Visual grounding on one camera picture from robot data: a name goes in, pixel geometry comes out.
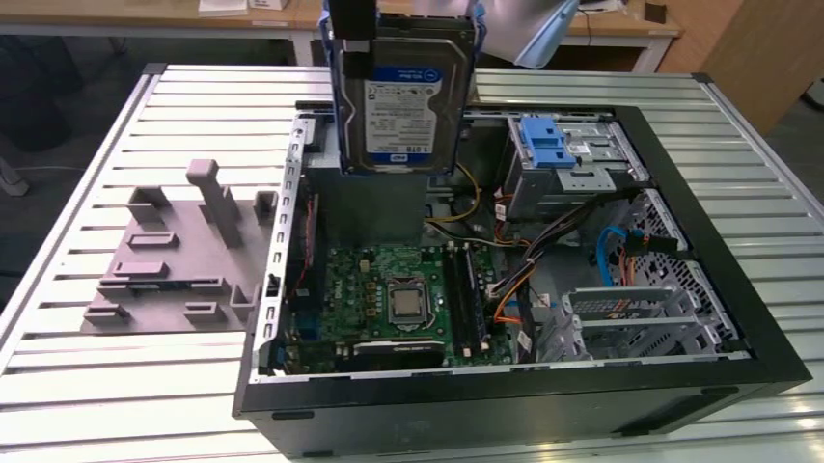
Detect black RAM slot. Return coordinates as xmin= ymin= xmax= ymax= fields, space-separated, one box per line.
xmin=444 ymin=242 xmax=473 ymax=356
xmin=468 ymin=250 xmax=492 ymax=351

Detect wooden desk with white frame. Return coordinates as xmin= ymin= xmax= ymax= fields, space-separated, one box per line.
xmin=0 ymin=0 xmax=684 ymax=73

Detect yellow wires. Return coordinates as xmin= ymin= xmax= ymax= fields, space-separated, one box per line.
xmin=423 ymin=163 xmax=484 ymax=226

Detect blue plastic drive latch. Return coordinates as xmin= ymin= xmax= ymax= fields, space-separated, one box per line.
xmin=520 ymin=118 xmax=578 ymax=170

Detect hard disk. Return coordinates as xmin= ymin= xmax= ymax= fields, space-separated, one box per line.
xmin=318 ymin=0 xmax=482 ymax=177

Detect grey power supply unit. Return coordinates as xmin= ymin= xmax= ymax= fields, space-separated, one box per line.
xmin=305 ymin=120 xmax=433 ymax=247

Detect black PC case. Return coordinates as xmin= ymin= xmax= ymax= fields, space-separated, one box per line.
xmin=231 ymin=98 xmax=813 ymax=459

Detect green motherboard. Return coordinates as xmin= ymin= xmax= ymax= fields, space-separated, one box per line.
xmin=282 ymin=243 xmax=520 ymax=372

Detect black cable bundle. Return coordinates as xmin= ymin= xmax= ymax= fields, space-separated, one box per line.
xmin=498 ymin=190 xmax=645 ymax=363

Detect silver CPU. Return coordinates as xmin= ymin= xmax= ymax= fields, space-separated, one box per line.
xmin=391 ymin=290 xmax=427 ymax=318

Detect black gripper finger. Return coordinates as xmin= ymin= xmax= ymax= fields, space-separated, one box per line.
xmin=329 ymin=0 xmax=377 ymax=78

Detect brown wooden cabinet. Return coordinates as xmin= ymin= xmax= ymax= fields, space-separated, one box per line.
xmin=660 ymin=0 xmax=824 ymax=141

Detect metal socket cover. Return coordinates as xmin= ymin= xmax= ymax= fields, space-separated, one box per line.
xmin=387 ymin=285 xmax=431 ymax=327

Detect blue data wire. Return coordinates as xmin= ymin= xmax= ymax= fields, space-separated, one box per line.
xmin=594 ymin=225 xmax=638 ymax=290

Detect white and grey wire bundle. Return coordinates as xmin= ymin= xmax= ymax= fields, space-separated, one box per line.
xmin=449 ymin=230 xmax=540 ymax=250

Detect black graphics card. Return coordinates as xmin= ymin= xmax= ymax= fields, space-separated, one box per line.
xmin=334 ymin=337 xmax=448 ymax=372

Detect metal optical drive cage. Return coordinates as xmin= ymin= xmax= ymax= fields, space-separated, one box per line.
xmin=501 ymin=115 xmax=652 ymax=223

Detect grey parts rack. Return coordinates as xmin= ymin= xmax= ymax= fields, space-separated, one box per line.
xmin=80 ymin=158 xmax=279 ymax=335

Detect CPU socket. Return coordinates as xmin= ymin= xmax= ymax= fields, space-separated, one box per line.
xmin=383 ymin=275 xmax=437 ymax=334

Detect power wire with black plug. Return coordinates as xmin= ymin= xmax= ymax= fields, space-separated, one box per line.
xmin=616 ymin=230 xmax=696 ymax=293

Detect metal disk bay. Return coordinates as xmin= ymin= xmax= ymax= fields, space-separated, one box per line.
xmin=533 ymin=284 xmax=755 ymax=363

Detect grey metal foot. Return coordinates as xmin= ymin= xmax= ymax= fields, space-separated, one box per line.
xmin=0 ymin=153 xmax=31 ymax=197

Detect orange wire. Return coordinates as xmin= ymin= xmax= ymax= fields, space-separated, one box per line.
xmin=489 ymin=283 xmax=536 ymax=325

